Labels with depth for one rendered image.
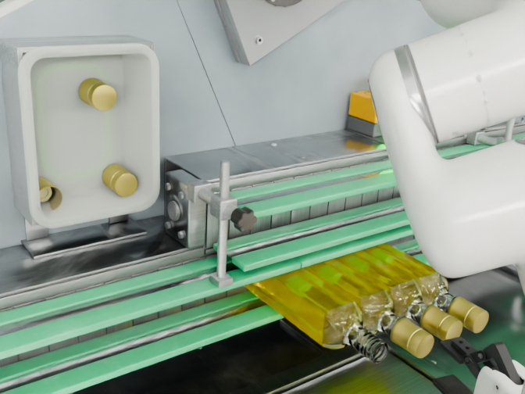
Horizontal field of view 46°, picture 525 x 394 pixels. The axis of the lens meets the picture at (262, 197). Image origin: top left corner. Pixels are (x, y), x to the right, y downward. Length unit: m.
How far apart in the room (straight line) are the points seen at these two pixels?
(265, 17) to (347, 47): 0.22
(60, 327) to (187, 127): 0.37
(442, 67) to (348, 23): 0.65
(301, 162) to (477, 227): 0.55
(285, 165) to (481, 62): 0.50
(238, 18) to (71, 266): 0.42
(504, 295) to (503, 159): 0.91
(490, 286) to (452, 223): 0.94
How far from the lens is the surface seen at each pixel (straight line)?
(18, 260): 0.88
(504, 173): 0.44
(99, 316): 0.77
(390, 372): 0.99
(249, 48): 0.96
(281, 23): 0.99
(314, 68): 1.09
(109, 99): 0.83
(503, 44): 0.50
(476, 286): 1.36
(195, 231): 0.87
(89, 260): 0.86
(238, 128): 1.02
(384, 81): 0.50
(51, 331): 0.75
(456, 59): 0.50
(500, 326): 1.24
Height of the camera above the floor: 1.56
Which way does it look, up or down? 48 degrees down
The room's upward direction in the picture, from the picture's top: 119 degrees clockwise
